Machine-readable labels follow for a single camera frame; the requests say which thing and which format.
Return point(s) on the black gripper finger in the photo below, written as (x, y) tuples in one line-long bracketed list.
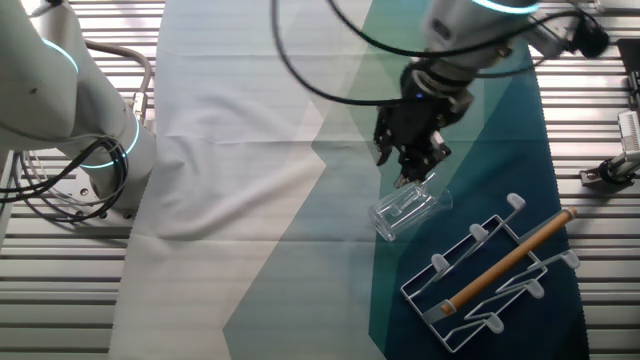
[(422, 155), (386, 135)]

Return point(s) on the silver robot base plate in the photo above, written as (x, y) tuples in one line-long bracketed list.
[(82, 192)]

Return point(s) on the clear plastic cup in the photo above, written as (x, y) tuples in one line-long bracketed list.
[(400, 215)]

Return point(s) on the teal white gradient tablecloth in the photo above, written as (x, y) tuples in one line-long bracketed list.
[(250, 150)]

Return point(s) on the black clamp tool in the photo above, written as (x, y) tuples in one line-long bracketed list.
[(607, 172)]

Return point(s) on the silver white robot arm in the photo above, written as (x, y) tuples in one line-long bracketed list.
[(50, 90)]

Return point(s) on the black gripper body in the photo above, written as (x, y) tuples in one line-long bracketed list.
[(435, 102)]

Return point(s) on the silver exterior camera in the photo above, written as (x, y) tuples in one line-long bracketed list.
[(631, 131)]

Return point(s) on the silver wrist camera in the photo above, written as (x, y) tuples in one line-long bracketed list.
[(552, 35)]

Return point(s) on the black bracket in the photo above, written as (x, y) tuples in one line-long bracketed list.
[(631, 55)]

